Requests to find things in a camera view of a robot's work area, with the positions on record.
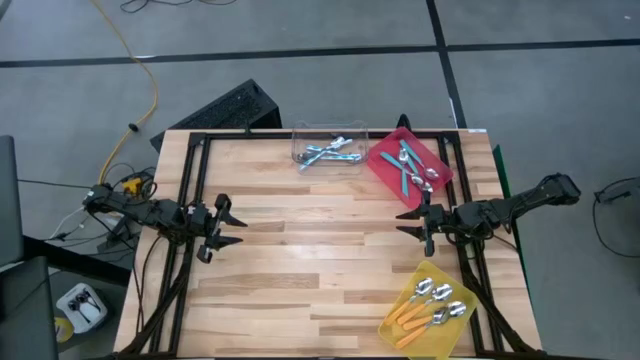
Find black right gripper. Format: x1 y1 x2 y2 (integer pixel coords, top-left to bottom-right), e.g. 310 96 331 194
394 191 454 258

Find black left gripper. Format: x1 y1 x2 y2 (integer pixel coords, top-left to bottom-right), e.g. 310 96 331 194
187 193 249 264

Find pink translucent plastic bin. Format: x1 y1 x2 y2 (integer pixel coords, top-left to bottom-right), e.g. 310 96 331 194
366 125 455 210

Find clear plastic bin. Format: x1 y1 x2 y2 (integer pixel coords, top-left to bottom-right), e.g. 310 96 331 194
290 119 370 176

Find black stand base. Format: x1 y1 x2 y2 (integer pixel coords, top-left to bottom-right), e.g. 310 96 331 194
97 214 146 253

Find yellow translucent plastic bin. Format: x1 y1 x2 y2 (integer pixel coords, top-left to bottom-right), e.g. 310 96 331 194
377 259 480 360

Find black base beam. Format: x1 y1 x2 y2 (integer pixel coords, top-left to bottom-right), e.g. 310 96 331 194
22 234 132 287

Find white plastic tray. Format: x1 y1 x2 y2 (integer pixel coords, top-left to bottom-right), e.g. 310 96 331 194
54 282 109 335

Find black earphones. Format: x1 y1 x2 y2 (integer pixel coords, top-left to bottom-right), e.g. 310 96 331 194
67 293 101 324

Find yellow tape roll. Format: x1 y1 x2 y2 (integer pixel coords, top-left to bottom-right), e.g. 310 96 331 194
53 317 75 345

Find grey floor device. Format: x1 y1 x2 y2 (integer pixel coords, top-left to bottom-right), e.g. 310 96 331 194
594 177 640 204

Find black furniture panel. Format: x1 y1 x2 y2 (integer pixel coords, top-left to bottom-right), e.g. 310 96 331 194
0 255 60 360
0 134 25 269

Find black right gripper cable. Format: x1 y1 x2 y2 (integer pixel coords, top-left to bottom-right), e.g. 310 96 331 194
435 225 471 247

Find black aluminium table frame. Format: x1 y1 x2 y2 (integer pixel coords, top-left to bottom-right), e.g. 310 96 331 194
112 128 544 360

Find yellow power cable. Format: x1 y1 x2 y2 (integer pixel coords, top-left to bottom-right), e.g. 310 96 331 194
89 0 160 186

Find black floor cable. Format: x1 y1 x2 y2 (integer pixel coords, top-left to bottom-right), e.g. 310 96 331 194
592 199 640 260
118 0 239 14

